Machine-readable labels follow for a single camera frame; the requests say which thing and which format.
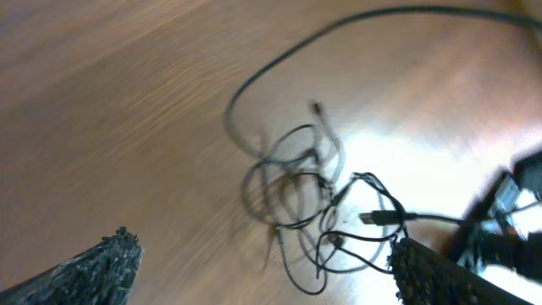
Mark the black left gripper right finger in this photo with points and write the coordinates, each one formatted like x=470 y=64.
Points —
x=424 y=277

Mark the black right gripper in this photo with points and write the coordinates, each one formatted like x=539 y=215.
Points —
x=491 y=237

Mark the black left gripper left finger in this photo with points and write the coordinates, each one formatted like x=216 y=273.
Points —
x=101 y=275

